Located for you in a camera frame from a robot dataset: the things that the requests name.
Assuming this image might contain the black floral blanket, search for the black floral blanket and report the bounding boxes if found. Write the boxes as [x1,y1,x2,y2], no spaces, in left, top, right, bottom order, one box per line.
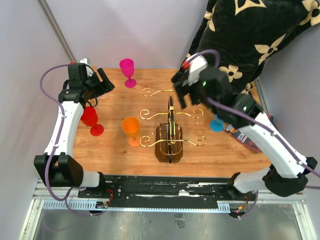
[187,0,320,93]

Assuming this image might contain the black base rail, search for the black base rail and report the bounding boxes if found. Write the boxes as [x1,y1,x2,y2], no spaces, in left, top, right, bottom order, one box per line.
[78,175,255,212]

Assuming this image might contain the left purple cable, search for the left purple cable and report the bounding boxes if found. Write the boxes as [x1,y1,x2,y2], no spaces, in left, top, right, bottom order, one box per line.
[39,62,108,217]

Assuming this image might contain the aluminium corner post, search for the aluminium corner post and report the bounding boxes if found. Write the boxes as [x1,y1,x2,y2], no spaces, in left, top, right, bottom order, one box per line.
[37,0,77,62]

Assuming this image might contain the red wine glass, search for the red wine glass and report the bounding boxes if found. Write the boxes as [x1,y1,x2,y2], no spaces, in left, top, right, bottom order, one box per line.
[80,106,104,137]

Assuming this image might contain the purple cable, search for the purple cable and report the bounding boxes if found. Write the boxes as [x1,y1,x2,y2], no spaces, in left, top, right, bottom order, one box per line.
[39,62,108,217]
[186,49,320,216]

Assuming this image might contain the orange wine glass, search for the orange wine glass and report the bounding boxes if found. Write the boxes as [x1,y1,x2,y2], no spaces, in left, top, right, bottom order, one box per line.
[121,116,141,147]

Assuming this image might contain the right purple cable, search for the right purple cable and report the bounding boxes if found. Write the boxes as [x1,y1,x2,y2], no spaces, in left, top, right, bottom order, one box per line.
[186,49,320,216]

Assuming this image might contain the gold wire glass rack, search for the gold wire glass rack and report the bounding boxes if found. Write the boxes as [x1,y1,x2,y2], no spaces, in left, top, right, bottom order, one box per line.
[139,89,207,164]

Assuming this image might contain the pink wine glass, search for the pink wine glass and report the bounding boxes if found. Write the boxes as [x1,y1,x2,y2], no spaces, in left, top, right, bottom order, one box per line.
[119,58,137,88]

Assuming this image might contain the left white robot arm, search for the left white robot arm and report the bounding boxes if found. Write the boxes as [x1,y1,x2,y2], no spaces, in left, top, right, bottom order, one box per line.
[33,62,115,201]

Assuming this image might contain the printed cloth bag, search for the printed cloth bag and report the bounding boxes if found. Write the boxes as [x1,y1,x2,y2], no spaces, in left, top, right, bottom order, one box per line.
[223,123,262,153]

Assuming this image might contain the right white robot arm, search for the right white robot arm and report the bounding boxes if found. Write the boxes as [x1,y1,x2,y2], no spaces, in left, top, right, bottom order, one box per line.
[171,66,320,200]

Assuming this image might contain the blue wine glass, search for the blue wine glass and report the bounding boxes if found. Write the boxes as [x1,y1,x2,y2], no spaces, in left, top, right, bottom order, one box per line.
[209,114,224,133]

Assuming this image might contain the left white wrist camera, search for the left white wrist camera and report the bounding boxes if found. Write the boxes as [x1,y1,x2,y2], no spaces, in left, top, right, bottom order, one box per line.
[67,58,94,77]

